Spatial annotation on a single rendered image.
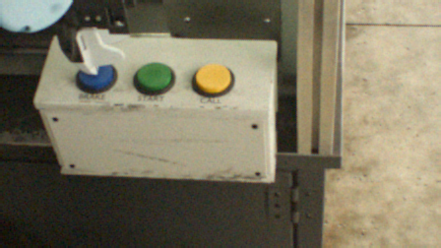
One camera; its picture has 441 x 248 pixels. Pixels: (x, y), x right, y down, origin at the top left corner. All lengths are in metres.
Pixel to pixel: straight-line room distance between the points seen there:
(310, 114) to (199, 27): 0.25
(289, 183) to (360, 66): 1.06
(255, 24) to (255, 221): 0.30
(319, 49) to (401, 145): 1.12
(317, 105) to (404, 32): 1.29
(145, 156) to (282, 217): 0.28
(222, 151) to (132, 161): 0.12
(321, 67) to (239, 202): 0.33
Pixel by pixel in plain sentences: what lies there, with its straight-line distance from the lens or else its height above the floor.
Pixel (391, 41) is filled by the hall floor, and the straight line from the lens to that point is 2.29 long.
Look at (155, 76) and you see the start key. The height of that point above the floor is 0.91.
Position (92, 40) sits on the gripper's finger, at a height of 0.98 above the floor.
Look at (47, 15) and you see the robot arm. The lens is 0.66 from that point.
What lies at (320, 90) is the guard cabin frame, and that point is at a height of 0.87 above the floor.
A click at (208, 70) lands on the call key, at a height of 0.91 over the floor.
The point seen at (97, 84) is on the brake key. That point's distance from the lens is 1.00.
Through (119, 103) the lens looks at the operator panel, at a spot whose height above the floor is 0.90.
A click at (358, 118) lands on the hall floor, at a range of 2.11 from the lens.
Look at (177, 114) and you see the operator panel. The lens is 0.99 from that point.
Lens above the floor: 1.64
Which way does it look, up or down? 51 degrees down
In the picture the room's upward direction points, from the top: 7 degrees counter-clockwise
